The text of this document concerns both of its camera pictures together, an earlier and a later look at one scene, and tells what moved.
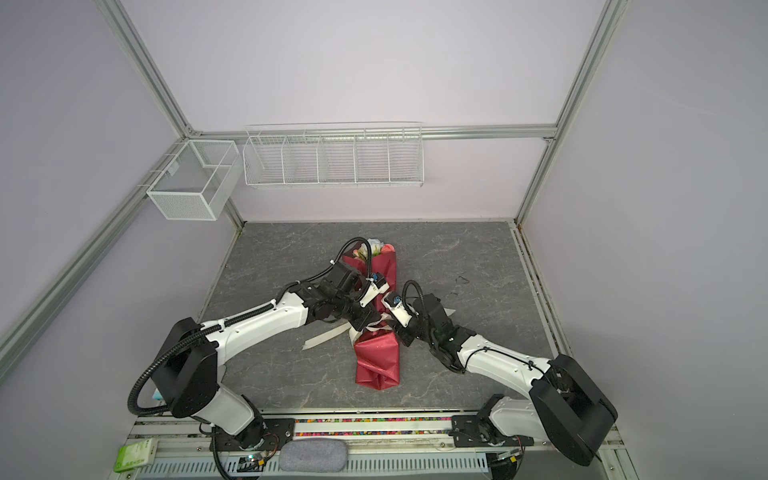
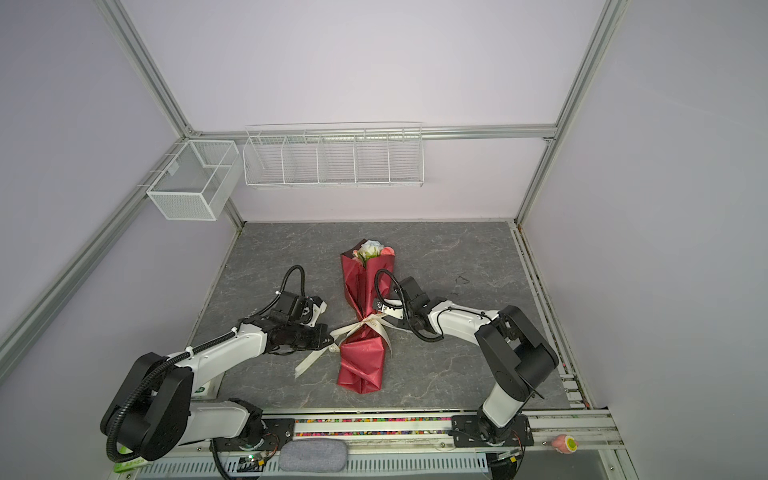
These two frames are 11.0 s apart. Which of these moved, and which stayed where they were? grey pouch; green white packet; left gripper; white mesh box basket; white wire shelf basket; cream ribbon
Moved: left gripper; cream ribbon
Stayed: white wire shelf basket; grey pouch; green white packet; white mesh box basket
